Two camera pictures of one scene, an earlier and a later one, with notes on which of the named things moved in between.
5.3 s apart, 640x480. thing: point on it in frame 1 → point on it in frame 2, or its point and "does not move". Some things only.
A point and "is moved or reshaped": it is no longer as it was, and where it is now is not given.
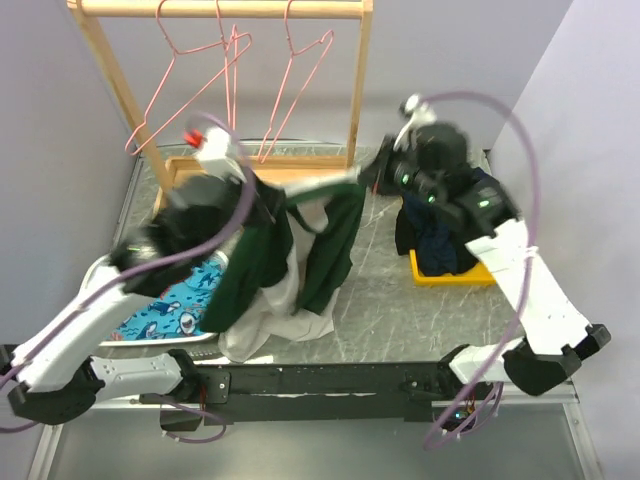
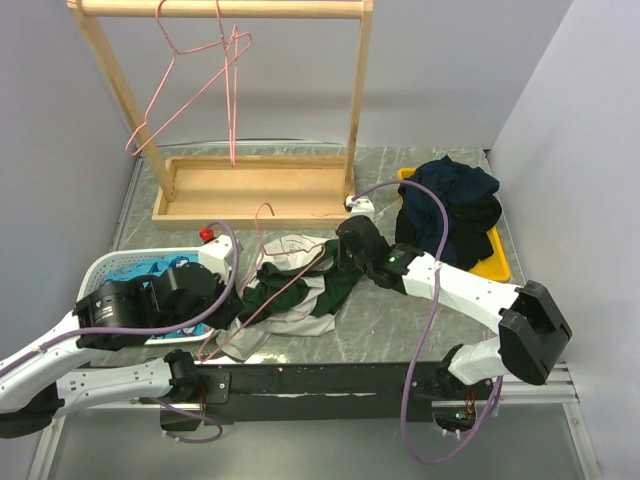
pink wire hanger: x=263 y=155 → x=219 y=344
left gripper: x=267 y=200 → x=234 y=311
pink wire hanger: x=230 y=40 does not move
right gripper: x=375 y=175 → x=342 y=250
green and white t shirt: x=290 y=271 is moved or reshaped
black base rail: x=409 y=391 does not move
